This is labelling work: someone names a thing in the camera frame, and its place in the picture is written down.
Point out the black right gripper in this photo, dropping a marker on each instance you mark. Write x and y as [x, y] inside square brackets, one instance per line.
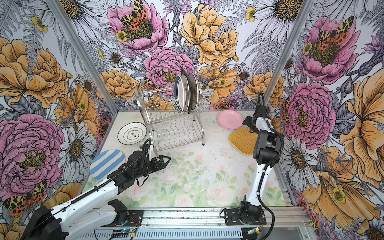
[247, 121]

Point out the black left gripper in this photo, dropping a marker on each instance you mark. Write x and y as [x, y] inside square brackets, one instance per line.
[161, 161]

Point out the pink plastic plate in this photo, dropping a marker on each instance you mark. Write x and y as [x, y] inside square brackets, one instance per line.
[230, 120]

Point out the yellow woven-pattern tray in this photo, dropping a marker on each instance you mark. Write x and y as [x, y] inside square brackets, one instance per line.
[243, 140]

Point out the white plate green red rim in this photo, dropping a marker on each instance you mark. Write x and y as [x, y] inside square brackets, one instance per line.
[179, 94]

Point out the black square floral plate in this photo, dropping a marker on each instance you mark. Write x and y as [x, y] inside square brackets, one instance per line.
[192, 90]

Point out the white plate orange sunburst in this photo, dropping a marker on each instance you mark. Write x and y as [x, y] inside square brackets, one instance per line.
[197, 92]

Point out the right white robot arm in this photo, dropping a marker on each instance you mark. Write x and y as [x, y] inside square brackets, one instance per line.
[267, 152]

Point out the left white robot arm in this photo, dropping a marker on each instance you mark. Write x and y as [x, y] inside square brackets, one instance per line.
[95, 208]

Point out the chrome two-tier dish rack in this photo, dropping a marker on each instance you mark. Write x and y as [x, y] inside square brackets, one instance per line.
[167, 127]

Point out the white plate black clover outline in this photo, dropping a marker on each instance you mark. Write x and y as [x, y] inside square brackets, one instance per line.
[132, 133]

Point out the blue white striped plate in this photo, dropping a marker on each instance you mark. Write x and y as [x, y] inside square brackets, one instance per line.
[105, 163]

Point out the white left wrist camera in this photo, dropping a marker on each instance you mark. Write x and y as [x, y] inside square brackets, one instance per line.
[150, 152]

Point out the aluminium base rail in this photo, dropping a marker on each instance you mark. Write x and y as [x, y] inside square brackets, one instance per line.
[288, 223]

